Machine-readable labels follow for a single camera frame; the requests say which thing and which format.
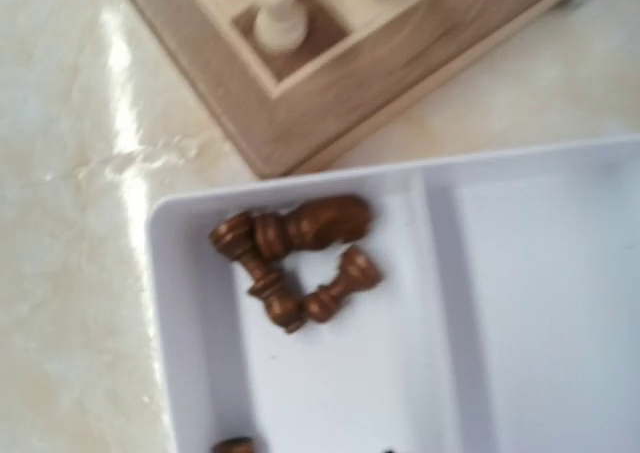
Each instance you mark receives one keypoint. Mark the dark chess pieces pile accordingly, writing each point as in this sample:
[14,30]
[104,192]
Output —
[241,444]

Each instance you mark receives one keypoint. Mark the white plastic tray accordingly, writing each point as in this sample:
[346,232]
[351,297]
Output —
[507,319]

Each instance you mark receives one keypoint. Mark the wooden chess board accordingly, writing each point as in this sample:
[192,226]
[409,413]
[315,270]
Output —
[360,63]

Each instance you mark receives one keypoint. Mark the dark bishop in tray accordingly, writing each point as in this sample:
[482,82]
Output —
[233,238]

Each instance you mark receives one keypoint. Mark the dark knight in tray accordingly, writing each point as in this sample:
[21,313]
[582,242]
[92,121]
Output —
[314,225]

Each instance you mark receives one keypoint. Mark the dark pawn in tray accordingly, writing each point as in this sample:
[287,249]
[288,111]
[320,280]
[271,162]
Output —
[357,272]

